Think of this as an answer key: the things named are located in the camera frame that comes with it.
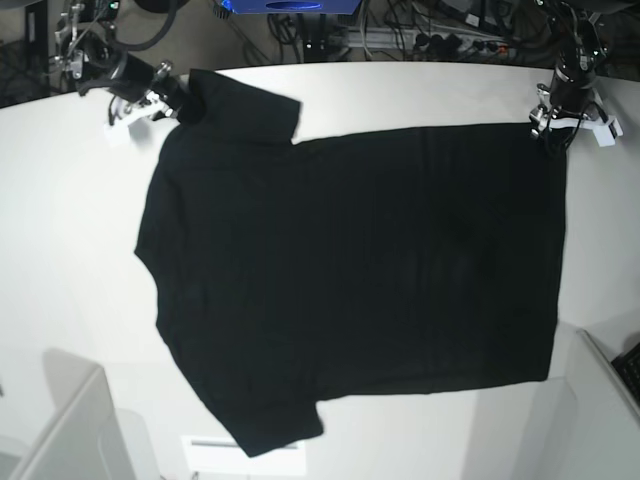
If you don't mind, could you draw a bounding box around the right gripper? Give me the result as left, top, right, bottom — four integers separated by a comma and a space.
107, 59, 193, 123

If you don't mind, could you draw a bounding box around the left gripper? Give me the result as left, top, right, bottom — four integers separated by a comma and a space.
529, 69, 600, 140

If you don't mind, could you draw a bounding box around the black T-shirt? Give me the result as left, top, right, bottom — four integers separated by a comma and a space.
135, 70, 567, 457

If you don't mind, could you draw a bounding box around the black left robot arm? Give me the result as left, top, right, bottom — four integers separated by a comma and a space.
529, 1, 616, 140

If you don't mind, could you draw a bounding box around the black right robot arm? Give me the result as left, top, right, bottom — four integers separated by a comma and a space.
54, 1, 204, 130

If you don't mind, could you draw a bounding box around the blue box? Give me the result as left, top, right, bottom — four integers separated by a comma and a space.
212, 0, 361, 19

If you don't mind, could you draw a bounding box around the white power strip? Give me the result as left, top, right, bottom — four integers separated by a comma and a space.
336, 26, 509, 55

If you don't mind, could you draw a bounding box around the black keyboard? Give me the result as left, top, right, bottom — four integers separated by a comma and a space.
612, 344, 640, 401

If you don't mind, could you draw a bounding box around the grey right partition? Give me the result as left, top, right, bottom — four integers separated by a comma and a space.
512, 330, 639, 480

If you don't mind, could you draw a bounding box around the grey partition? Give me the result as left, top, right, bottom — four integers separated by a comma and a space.
512, 330, 639, 480
1, 346, 161, 479

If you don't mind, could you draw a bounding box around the grey left partition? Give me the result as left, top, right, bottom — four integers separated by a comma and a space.
1, 346, 161, 479

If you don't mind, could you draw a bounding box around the white slotted tray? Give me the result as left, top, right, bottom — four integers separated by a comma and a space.
181, 436, 307, 477

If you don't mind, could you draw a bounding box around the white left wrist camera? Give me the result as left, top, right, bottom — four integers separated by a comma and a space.
580, 116, 623, 147

